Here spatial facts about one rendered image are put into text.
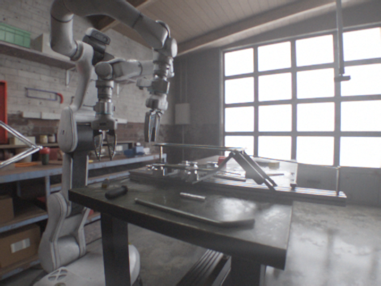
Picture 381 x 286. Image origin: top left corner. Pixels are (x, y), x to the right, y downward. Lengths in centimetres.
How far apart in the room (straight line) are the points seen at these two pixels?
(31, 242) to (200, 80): 370
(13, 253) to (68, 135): 120
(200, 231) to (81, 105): 91
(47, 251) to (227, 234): 126
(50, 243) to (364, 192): 396
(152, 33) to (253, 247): 69
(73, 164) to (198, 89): 338
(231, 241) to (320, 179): 343
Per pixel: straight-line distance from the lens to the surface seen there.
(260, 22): 357
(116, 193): 71
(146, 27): 76
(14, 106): 264
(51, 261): 155
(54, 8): 87
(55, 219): 136
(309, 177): 381
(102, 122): 86
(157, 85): 77
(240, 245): 45
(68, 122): 115
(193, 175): 72
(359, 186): 393
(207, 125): 404
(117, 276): 100
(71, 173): 125
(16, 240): 204
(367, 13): 422
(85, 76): 114
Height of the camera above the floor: 109
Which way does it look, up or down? 2 degrees down
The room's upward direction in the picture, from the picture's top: straight up
